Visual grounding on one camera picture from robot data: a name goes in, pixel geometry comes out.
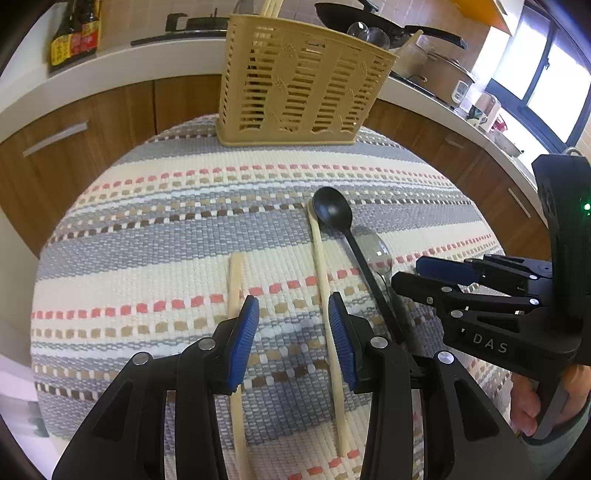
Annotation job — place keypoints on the black plastic spoon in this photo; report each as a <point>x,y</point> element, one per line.
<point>332,212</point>

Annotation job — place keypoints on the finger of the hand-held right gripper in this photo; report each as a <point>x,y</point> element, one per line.
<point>443,269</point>
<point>425,288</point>

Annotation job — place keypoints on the beige plastic utensil basket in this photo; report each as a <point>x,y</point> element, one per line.
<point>300,92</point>

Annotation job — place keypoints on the dark printed mug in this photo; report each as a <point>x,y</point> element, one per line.
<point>477,116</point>

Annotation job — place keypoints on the wooden base cabinets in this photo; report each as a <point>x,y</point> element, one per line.
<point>115,115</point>

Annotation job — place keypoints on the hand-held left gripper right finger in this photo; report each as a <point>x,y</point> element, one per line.
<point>340,341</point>

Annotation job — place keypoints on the red label sauce bottle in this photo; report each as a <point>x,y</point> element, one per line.
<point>88,37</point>

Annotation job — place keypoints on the person's right hand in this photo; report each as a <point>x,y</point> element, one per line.
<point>524,406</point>

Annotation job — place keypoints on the black gas stove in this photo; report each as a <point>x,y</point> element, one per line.
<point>184,27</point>

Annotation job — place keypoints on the dark framed window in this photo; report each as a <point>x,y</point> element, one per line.
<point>545,69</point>

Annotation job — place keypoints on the black spatula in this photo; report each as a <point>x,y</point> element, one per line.
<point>368,5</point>

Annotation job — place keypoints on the clear grey plastic spoon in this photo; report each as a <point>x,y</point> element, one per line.
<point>381,254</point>
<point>358,31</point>
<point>379,38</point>

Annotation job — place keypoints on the striped woven tablecloth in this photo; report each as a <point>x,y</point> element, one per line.
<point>161,240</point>

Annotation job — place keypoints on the black wok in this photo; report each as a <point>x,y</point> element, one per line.
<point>341,16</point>

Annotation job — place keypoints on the orange wall cabinet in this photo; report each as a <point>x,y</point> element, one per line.
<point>485,14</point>

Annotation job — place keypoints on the white kitchen countertop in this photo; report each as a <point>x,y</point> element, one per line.
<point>138,60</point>

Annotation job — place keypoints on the steel pot with lid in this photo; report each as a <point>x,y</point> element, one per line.
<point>438,74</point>

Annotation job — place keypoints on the red container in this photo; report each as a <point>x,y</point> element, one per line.
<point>501,124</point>

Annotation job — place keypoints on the person's right forearm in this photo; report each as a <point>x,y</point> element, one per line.
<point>568,450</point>

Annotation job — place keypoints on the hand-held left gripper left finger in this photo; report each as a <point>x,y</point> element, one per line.
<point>242,341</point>

